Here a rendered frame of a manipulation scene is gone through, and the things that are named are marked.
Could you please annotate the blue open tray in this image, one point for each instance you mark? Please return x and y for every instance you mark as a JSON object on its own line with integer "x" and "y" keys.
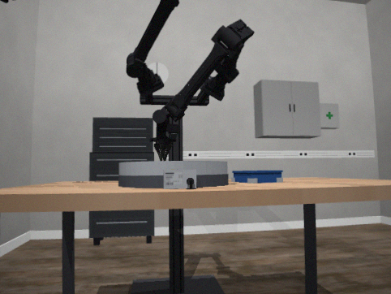
{"x": 262, "y": 176}

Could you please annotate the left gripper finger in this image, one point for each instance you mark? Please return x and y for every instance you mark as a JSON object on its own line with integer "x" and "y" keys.
{"x": 166, "y": 151}
{"x": 160, "y": 150}

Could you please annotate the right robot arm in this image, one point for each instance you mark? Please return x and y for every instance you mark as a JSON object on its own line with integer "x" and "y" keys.
{"x": 136, "y": 60}

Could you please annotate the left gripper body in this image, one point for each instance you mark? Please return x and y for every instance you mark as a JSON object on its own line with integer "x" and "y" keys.
{"x": 164, "y": 141}

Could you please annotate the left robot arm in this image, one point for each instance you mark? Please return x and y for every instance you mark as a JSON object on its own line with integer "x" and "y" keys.
{"x": 233, "y": 37}

